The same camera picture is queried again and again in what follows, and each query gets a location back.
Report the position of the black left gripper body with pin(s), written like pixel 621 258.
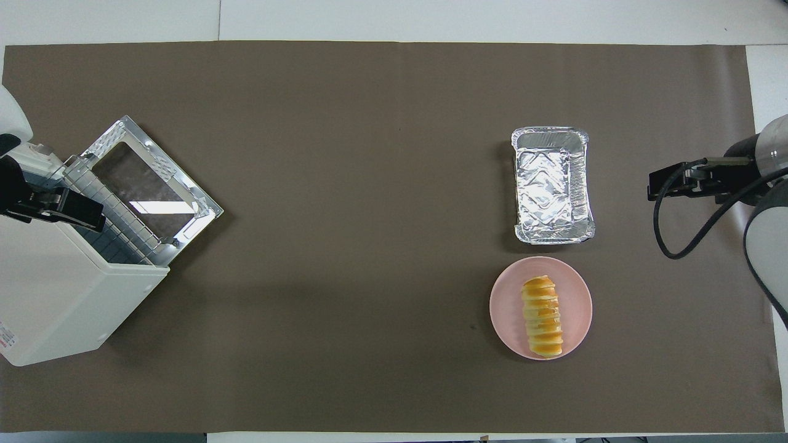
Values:
pixel 31 200

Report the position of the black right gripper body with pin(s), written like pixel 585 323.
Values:
pixel 726 183

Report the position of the aluminium foil tray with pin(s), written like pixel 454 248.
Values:
pixel 548 184

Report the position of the sliced golden bread loaf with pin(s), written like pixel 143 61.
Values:
pixel 542 317

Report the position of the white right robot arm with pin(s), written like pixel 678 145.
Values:
pixel 769 215

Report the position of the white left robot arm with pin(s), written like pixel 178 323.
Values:
pixel 34 163

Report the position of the metal oven rack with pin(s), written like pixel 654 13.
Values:
pixel 123 227

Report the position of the cream toaster oven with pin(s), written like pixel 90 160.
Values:
pixel 55 295

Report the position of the glass oven door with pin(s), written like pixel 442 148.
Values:
pixel 197 206

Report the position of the pink round plate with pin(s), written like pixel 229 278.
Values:
pixel 508 307

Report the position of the brown table mat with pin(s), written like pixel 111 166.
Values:
pixel 369 215

